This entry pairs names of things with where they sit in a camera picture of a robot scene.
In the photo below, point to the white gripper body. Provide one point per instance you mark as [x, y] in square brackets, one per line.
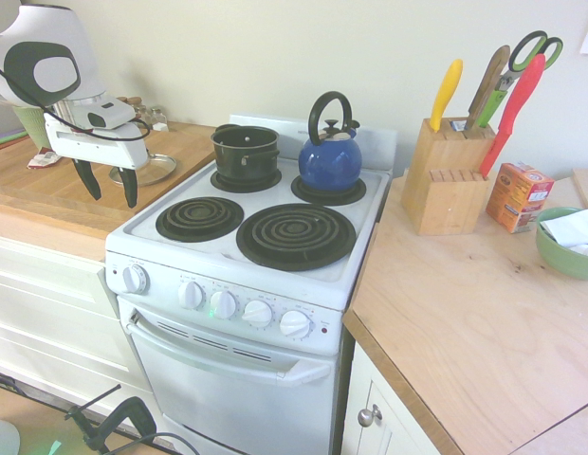
[109, 147]

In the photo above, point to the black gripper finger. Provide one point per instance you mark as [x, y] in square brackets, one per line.
[90, 180]
[129, 187]

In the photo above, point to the glass pot lid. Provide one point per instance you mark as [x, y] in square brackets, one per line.
[161, 166]

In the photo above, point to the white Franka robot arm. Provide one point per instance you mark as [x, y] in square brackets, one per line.
[19, 33]

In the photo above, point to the black cooking pot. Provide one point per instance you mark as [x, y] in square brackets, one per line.
[246, 151]

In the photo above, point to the small coil burner under pot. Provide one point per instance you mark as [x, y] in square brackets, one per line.
[270, 185]

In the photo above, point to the glass spice jar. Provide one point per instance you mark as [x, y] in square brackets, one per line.
[159, 121]
[141, 114]

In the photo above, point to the red white paper packet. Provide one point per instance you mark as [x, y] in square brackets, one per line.
[42, 160]

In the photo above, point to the small bare coil burner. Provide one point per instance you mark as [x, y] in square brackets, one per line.
[199, 219]

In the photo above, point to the green ribbed utensil holder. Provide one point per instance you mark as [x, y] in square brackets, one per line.
[28, 124]

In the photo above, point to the white stove knob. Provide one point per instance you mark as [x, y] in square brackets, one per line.
[256, 314]
[295, 324]
[134, 279]
[223, 304]
[191, 295]

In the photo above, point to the green thin mat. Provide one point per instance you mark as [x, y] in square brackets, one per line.
[7, 139]

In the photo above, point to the white drawer cabinet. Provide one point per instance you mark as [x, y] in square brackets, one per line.
[47, 303]

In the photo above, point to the large bare coil burner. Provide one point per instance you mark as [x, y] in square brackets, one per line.
[296, 237]

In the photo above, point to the white electric stove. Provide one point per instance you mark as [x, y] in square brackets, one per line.
[227, 369]

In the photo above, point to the black bar clamp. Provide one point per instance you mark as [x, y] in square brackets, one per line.
[133, 412]

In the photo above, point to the small coil burner under kettle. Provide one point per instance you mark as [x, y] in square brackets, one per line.
[355, 192]

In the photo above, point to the white oven door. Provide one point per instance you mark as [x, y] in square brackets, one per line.
[227, 393]

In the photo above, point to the wooden knife block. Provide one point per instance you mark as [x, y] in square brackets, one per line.
[441, 189]

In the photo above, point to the round metal cabinet knob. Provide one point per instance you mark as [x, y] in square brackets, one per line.
[370, 415]

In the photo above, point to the white cabinet with metal knob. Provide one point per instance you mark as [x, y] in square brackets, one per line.
[365, 441]

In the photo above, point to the orange cardboard box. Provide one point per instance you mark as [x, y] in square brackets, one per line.
[519, 199]

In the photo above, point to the red knife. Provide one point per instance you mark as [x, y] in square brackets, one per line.
[517, 104]

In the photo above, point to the green black kitchen scissors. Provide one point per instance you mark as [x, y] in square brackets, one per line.
[521, 57]

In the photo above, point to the green ceramic bowl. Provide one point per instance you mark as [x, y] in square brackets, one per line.
[559, 260]

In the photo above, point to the white paper in bowl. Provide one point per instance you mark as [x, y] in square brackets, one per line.
[571, 227]

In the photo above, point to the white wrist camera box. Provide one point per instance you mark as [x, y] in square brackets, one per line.
[106, 116]

